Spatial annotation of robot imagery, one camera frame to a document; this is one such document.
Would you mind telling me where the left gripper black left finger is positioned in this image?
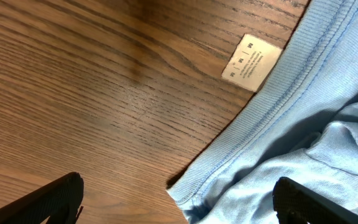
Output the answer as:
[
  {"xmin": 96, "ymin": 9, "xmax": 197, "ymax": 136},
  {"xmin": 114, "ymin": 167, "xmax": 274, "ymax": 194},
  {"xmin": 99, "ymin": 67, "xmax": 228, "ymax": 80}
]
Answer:
[{"xmin": 0, "ymin": 172, "xmax": 84, "ymax": 224}]

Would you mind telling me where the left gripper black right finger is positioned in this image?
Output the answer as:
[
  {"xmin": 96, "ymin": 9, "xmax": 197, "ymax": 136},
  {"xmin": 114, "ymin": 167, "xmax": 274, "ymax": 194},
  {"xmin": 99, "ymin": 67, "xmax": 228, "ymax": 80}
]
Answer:
[{"xmin": 272, "ymin": 177, "xmax": 358, "ymax": 224}]

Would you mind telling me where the light blue t-shirt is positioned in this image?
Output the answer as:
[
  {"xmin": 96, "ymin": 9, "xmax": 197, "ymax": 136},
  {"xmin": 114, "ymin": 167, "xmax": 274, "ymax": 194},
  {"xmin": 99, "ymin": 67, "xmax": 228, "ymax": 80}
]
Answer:
[{"xmin": 167, "ymin": 1, "xmax": 358, "ymax": 223}]

